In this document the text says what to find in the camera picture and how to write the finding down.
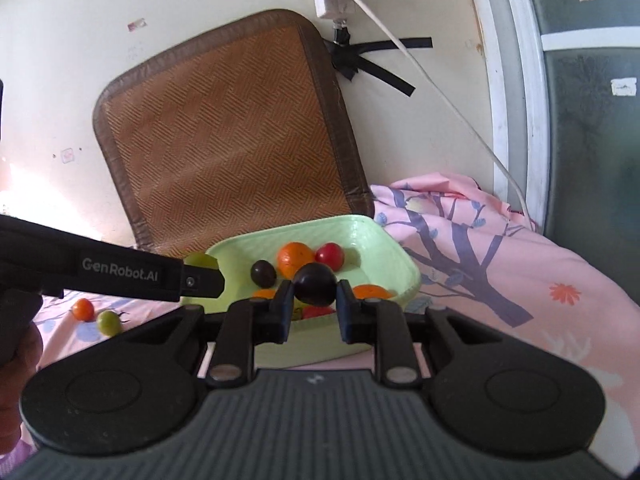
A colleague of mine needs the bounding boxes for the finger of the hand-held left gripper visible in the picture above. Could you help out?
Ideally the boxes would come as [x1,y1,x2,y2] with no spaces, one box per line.
[180,264,226,300]

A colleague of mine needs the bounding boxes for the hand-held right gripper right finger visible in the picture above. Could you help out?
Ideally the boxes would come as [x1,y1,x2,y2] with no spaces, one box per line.
[336,280,506,388]

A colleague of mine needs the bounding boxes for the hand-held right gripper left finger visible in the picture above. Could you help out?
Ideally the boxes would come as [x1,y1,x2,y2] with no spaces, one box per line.
[117,280,293,388]

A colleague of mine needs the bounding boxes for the dark purple tomato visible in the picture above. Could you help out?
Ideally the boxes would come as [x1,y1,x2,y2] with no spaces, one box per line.
[292,262,337,307]
[250,260,277,288]

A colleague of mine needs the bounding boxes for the green plastic basket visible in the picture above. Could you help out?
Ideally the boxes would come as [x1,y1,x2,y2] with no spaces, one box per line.
[180,214,422,371]

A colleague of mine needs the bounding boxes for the person's left hand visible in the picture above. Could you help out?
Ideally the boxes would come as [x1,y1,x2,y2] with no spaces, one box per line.
[0,324,45,461]

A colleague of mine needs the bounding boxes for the brown woven seat mat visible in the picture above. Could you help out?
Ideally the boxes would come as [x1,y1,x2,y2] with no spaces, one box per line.
[92,8,376,256]

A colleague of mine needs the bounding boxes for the pink deer printed blanket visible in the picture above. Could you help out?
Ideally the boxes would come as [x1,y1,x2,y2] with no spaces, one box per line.
[0,172,640,480]

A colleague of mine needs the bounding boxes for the crossed black tape strips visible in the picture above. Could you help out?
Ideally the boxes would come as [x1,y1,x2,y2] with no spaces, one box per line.
[325,37,433,97]

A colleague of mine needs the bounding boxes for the white power cable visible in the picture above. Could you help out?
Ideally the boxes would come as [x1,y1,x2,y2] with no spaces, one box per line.
[262,0,538,233]

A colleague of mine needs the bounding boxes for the white window frame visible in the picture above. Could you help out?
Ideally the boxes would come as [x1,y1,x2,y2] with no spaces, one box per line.
[460,0,640,306]

